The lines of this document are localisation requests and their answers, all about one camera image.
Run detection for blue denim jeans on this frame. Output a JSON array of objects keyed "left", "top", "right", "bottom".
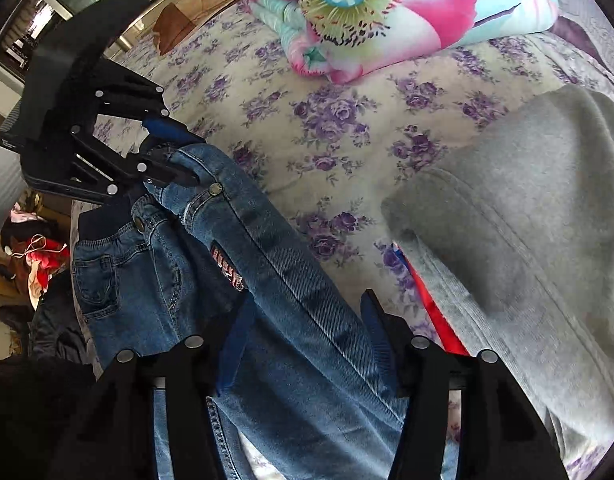
[{"left": 72, "top": 143, "right": 407, "bottom": 479}]

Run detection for clothes pile on floor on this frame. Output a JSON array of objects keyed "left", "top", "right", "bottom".
[{"left": 0, "top": 205, "right": 88, "bottom": 364}]

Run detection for folded red blue garment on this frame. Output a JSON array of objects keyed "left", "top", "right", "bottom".
[{"left": 392, "top": 243, "right": 470, "bottom": 356}]

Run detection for purple floral bed sheet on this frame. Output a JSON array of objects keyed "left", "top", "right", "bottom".
[{"left": 68, "top": 0, "right": 614, "bottom": 480}]

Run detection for folded floral quilt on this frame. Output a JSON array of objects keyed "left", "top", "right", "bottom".
[{"left": 248, "top": 0, "right": 558, "bottom": 84}]

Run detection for folded grey garment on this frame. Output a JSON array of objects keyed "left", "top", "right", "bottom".
[{"left": 382, "top": 86, "right": 614, "bottom": 478}]

